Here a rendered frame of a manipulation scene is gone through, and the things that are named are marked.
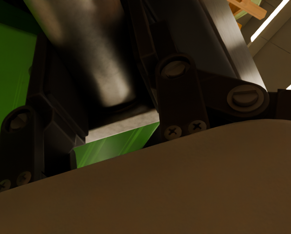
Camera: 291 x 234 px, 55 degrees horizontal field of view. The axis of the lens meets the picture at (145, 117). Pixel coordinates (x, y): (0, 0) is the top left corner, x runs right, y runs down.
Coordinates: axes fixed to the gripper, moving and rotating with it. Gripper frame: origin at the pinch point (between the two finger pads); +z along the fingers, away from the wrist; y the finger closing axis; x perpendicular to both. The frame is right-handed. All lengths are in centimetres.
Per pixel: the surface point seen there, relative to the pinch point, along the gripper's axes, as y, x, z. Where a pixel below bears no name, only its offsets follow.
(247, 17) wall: 287, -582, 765
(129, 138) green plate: -1.7, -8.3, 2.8
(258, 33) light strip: 200, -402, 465
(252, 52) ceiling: 227, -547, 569
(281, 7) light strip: 242, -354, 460
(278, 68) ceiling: 233, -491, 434
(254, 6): 92, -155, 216
